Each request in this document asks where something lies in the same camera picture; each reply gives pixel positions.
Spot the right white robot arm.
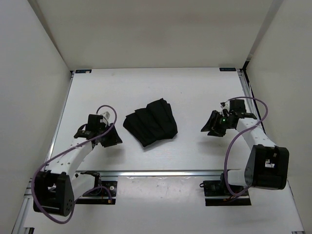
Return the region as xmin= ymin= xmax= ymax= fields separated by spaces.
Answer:
xmin=201 ymin=110 xmax=290 ymax=195

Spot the black skirt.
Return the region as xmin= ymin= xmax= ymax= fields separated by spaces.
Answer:
xmin=123 ymin=98 xmax=178 ymax=147

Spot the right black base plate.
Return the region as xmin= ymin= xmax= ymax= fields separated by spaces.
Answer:
xmin=199 ymin=174 xmax=252 ymax=207

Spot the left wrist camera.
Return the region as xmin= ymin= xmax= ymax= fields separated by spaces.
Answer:
xmin=74 ymin=112 xmax=110 ymax=139

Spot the right blue label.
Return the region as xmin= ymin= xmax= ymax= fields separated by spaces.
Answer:
xmin=219 ymin=67 xmax=236 ymax=72

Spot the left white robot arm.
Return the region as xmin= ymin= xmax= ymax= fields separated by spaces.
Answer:
xmin=31 ymin=121 xmax=122 ymax=222

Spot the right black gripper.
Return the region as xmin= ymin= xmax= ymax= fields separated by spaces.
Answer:
xmin=200 ymin=110 xmax=234 ymax=137

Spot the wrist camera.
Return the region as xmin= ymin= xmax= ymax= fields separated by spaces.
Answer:
xmin=219 ymin=99 xmax=246 ymax=117
xmin=74 ymin=112 xmax=110 ymax=139

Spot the blue label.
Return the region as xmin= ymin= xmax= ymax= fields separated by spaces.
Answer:
xmin=219 ymin=67 xmax=236 ymax=72
xmin=75 ymin=69 xmax=92 ymax=74

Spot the left blue label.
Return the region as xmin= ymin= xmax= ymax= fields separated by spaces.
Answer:
xmin=75 ymin=69 xmax=92 ymax=74

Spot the aluminium front rail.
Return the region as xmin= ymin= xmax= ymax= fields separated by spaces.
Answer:
xmin=78 ymin=170 xmax=225 ymax=178

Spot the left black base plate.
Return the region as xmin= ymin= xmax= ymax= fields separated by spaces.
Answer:
xmin=76 ymin=179 xmax=117 ymax=205

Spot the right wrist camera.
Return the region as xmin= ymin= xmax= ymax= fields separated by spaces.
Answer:
xmin=219 ymin=99 xmax=246 ymax=117

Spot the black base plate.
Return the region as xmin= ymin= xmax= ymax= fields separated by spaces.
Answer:
xmin=199 ymin=174 xmax=252 ymax=207
xmin=76 ymin=179 xmax=117 ymax=205

